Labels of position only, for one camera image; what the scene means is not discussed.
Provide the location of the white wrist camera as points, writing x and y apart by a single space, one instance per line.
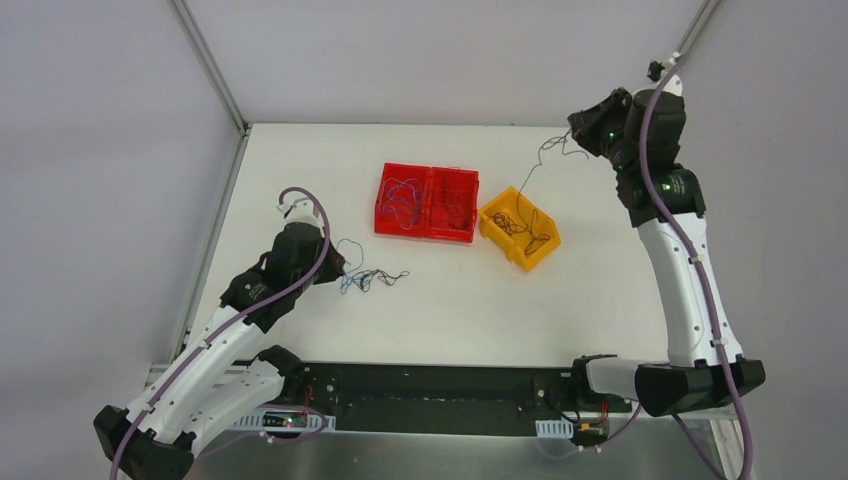
302 210
664 72

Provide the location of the left red plastic bin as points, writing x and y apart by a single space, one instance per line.
400 203

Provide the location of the right red plastic bin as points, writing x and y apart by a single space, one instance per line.
451 206

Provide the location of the left white cable duct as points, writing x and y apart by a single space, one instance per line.
284 421

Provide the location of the right white cable duct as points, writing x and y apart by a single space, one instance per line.
554 429

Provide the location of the white cable duct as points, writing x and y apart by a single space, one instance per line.
284 421
554 429

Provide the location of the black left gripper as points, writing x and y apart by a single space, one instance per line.
329 263

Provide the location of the aluminium frame rail left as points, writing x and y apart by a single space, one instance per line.
197 131

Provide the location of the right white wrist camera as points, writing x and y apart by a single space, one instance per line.
664 72

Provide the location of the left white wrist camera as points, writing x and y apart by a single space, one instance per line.
302 210

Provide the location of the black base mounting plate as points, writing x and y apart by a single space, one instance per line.
450 400

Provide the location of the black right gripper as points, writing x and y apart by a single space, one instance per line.
594 124

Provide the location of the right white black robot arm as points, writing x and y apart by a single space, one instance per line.
705 367

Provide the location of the red plastic bin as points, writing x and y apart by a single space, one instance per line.
400 203
451 206

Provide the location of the yellow plastic bin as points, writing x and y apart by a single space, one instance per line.
525 234

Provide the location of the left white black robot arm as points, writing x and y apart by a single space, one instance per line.
161 433

